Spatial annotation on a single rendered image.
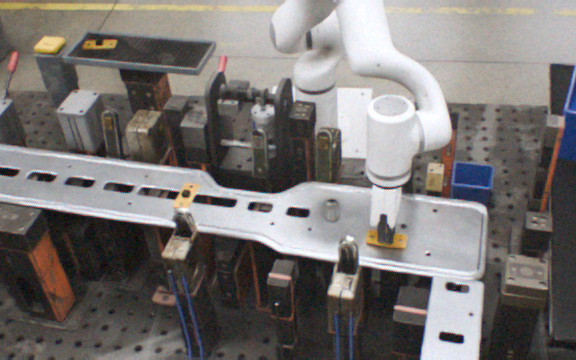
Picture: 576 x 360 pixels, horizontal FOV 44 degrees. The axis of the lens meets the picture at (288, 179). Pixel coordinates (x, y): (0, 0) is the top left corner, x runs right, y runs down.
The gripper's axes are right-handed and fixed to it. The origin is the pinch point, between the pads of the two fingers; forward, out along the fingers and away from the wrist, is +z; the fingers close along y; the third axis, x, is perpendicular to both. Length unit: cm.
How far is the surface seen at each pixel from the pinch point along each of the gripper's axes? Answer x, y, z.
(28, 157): -91, -11, 3
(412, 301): 7.3, 13.1, 5.0
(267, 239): -24.7, 4.2, 3.3
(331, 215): -12.4, -3.4, 1.1
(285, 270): -18.8, 11.3, 3.9
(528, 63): 40, -235, 103
